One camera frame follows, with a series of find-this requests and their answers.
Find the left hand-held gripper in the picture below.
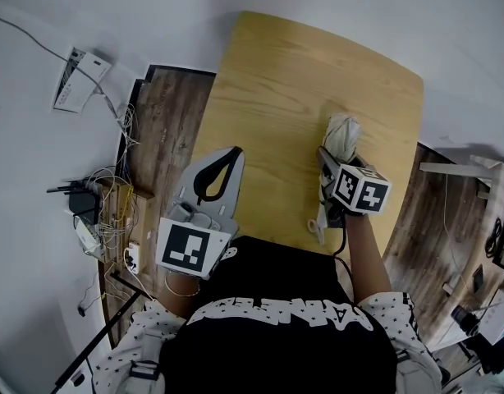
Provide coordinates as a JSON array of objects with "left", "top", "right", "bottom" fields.
[{"left": 154, "top": 145, "right": 247, "bottom": 282}]

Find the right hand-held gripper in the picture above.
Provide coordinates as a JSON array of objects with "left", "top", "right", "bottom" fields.
[{"left": 316, "top": 145, "right": 393, "bottom": 230}]

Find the person's left forearm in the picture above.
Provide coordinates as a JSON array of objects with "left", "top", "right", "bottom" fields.
[{"left": 155, "top": 267, "right": 202, "bottom": 319}]

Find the person's right forearm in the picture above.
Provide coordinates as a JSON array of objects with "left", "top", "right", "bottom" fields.
[{"left": 345, "top": 214, "right": 393, "bottom": 306}]

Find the wooden table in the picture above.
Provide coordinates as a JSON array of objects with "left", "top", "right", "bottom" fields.
[{"left": 192, "top": 10, "right": 425, "bottom": 263}]

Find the brown cardboard box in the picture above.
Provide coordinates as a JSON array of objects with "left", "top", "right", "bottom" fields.
[{"left": 96, "top": 177, "right": 155, "bottom": 264}]

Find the white power strip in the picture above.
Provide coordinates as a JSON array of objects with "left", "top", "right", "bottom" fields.
[{"left": 123, "top": 240, "right": 143, "bottom": 275}]

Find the black router with antennas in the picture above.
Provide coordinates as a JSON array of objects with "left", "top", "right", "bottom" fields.
[{"left": 46, "top": 181, "right": 104, "bottom": 226}]

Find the small white device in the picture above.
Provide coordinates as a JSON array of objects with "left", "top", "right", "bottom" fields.
[{"left": 73, "top": 215, "right": 103, "bottom": 259}]

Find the person's black white shirt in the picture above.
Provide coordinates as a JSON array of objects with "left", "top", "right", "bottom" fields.
[{"left": 91, "top": 236, "right": 444, "bottom": 394}]

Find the black stand pole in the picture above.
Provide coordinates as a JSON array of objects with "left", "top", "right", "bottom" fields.
[{"left": 49, "top": 272, "right": 155, "bottom": 394}]

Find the white carton box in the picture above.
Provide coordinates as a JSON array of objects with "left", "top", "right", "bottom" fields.
[{"left": 479, "top": 287, "right": 504, "bottom": 346}]

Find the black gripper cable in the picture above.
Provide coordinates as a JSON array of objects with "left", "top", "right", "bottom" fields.
[{"left": 332, "top": 213, "right": 356, "bottom": 303}]

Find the tangled thin wire bundle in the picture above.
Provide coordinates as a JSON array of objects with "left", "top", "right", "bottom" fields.
[{"left": 87, "top": 103, "right": 142, "bottom": 254}]

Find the thin wrist bracelet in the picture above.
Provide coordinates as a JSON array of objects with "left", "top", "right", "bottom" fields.
[{"left": 164, "top": 275, "right": 201, "bottom": 298}]

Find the white desk frame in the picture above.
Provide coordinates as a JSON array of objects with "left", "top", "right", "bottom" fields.
[{"left": 419, "top": 153, "right": 504, "bottom": 204}]

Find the white wall network box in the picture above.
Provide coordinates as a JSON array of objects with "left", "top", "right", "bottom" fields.
[{"left": 53, "top": 47, "right": 113, "bottom": 114}]

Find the black coiled cable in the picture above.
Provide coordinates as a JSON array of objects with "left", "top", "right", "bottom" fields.
[{"left": 484, "top": 215, "right": 504, "bottom": 259}]

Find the black camera lens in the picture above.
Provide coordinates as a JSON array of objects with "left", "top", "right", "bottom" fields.
[{"left": 450, "top": 304, "right": 482, "bottom": 337}]

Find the grey wall cable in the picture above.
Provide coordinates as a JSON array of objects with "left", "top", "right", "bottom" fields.
[{"left": 0, "top": 12, "right": 128, "bottom": 129}]

